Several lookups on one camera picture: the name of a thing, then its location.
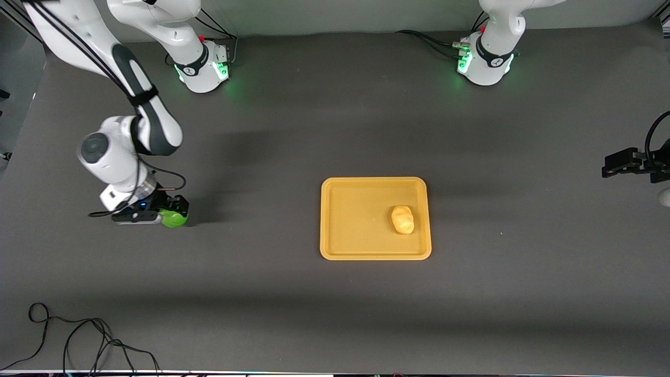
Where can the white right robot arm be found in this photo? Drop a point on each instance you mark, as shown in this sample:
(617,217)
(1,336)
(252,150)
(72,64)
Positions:
(112,157)

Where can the dark grey table mat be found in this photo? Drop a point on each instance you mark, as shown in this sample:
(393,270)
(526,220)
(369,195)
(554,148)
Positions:
(314,131)

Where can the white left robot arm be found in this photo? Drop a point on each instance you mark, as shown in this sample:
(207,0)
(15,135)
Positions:
(497,31)

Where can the yellow potato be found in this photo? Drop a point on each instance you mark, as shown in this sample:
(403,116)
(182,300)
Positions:
(402,220)

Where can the yellow plastic tray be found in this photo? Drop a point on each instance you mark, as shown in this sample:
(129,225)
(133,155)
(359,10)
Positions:
(356,225)

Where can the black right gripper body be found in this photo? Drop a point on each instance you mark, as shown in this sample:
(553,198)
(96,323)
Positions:
(158,201)

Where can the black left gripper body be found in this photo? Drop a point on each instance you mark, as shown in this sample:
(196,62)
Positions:
(657,163)

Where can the green apple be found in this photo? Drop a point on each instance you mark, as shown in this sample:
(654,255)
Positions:
(174,219)

